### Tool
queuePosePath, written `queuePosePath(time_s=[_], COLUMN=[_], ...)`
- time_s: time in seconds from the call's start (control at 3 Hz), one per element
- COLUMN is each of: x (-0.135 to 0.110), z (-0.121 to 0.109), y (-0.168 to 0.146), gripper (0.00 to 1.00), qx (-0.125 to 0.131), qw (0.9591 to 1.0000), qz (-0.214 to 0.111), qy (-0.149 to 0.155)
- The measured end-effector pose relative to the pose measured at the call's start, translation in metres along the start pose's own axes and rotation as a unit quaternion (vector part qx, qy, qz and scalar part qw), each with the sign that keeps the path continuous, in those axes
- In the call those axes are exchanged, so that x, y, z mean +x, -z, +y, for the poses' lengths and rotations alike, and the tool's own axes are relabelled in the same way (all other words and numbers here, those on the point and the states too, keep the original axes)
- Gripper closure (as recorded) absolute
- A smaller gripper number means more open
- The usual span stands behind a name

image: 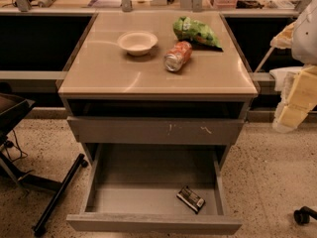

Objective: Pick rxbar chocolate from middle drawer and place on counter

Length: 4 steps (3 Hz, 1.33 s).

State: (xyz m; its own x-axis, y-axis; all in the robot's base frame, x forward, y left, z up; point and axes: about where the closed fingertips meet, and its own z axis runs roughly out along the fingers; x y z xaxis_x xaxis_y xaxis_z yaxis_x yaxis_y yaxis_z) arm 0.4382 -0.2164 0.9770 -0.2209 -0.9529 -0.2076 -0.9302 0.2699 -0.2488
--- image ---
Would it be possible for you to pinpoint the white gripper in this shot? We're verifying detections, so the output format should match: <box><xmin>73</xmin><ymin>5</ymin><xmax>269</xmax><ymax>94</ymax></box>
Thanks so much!
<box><xmin>268</xmin><ymin>21</ymin><xmax>317</xmax><ymax>134</ymax></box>

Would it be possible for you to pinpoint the grey drawer cabinet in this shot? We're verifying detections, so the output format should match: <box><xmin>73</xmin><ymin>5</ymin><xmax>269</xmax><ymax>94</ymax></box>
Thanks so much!
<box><xmin>58</xmin><ymin>11</ymin><xmax>258</xmax><ymax>163</ymax></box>

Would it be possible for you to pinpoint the black caster wheel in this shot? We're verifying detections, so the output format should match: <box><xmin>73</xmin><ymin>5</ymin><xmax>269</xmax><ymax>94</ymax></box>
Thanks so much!
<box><xmin>293</xmin><ymin>206</ymin><xmax>317</xmax><ymax>225</ymax></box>

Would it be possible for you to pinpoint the grey upper drawer front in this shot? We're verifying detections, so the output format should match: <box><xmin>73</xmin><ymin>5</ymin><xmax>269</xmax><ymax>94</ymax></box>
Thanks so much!
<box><xmin>67</xmin><ymin>116</ymin><xmax>244</xmax><ymax>145</ymax></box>

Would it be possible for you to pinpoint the black rolling stand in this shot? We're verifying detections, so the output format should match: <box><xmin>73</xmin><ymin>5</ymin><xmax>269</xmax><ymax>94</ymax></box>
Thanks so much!
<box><xmin>0</xmin><ymin>91</ymin><xmax>88</xmax><ymax>238</ymax></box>

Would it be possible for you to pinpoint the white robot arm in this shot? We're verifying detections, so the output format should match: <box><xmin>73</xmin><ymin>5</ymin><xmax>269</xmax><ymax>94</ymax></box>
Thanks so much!
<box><xmin>270</xmin><ymin>0</ymin><xmax>317</xmax><ymax>133</ymax></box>

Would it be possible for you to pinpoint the white bowl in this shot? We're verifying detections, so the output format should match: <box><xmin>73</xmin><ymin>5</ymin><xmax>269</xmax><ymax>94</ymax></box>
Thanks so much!
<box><xmin>117</xmin><ymin>31</ymin><xmax>159</xmax><ymax>57</ymax></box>

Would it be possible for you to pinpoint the green chip bag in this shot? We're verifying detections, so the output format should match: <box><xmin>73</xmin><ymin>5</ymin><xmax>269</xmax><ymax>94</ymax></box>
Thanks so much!
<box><xmin>172</xmin><ymin>16</ymin><xmax>222</xmax><ymax>49</ymax></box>

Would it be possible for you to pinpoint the open grey lower drawer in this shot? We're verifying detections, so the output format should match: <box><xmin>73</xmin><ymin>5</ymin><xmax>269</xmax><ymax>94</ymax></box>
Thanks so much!
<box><xmin>67</xmin><ymin>144</ymin><xmax>242</xmax><ymax>235</ymax></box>

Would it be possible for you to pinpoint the black floor cable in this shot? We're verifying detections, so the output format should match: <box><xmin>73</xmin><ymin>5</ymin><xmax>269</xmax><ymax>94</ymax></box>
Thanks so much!
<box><xmin>3</xmin><ymin>129</ymin><xmax>29</xmax><ymax>164</ymax></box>

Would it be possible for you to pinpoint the orange soda can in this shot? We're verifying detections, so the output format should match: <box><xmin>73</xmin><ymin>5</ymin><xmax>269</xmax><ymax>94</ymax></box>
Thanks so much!
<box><xmin>164</xmin><ymin>41</ymin><xmax>192</xmax><ymax>72</ymax></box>

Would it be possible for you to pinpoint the dark rxbar chocolate bar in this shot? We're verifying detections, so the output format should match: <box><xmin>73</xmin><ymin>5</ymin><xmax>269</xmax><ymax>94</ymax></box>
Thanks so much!
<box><xmin>176</xmin><ymin>186</ymin><xmax>205</xmax><ymax>214</ymax></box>

